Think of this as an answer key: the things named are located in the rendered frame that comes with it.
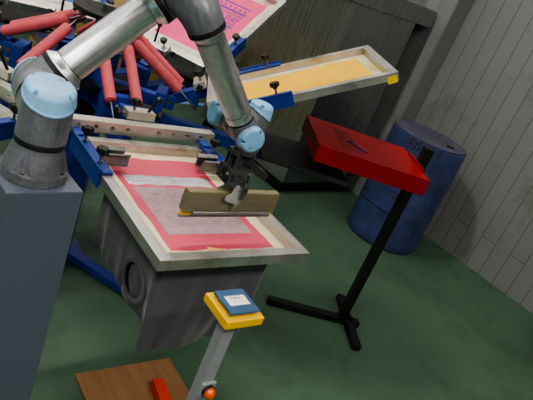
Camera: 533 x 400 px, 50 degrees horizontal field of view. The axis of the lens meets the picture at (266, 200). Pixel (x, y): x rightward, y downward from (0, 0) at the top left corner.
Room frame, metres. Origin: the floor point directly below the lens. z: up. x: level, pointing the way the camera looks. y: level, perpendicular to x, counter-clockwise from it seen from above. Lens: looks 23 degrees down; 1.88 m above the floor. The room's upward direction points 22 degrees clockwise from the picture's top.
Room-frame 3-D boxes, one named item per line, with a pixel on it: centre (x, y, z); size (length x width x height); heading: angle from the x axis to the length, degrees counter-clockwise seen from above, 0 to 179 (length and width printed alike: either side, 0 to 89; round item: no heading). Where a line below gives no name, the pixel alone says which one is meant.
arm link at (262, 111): (1.67, 0.12, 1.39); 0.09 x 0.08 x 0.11; 126
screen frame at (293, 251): (1.86, 0.27, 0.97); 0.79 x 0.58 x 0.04; 44
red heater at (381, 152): (2.96, -0.38, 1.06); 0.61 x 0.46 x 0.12; 104
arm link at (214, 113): (1.60, 0.19, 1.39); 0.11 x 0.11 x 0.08; 36
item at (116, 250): (1.70, 0.37, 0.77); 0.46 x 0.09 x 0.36; 44
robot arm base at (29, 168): (1.19, 0.54, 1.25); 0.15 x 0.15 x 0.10
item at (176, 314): (1.65, 0.07, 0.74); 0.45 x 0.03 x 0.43; 134
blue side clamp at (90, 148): (1.84, 0.64, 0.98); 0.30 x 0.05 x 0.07; 44
